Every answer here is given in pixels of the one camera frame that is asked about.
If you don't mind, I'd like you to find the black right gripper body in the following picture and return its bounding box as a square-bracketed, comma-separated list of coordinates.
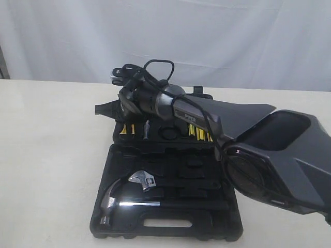
[118, 85, 158, 121]

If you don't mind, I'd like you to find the yellow utility knife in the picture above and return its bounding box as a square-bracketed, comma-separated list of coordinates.
[119, 124, 136, 136]

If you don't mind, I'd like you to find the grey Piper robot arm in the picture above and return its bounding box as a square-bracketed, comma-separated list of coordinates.
[95, 82, 330, 221]

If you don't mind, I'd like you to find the black plastic tool case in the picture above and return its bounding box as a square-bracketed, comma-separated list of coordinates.
[89, 117, 243, 242]

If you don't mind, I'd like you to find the clear voltage tester screwdriver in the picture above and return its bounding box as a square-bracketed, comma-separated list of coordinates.
[143, 120, 150, 140]

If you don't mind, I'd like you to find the small yellow black screwdriver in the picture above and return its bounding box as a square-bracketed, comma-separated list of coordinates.
[188, 124, 195, 136]

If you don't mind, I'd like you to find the silver adjustable wrench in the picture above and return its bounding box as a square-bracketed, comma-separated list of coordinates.
[127, 170, 219, 193]

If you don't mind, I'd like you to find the steel claw hammer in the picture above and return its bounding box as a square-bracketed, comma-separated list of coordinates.
[98, 179, 228, 227]

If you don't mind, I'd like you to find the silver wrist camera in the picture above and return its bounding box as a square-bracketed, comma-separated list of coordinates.
[111, 67, 134, 86]

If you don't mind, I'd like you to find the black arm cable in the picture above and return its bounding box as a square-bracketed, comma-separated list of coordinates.
[125, 59, 306, 207]

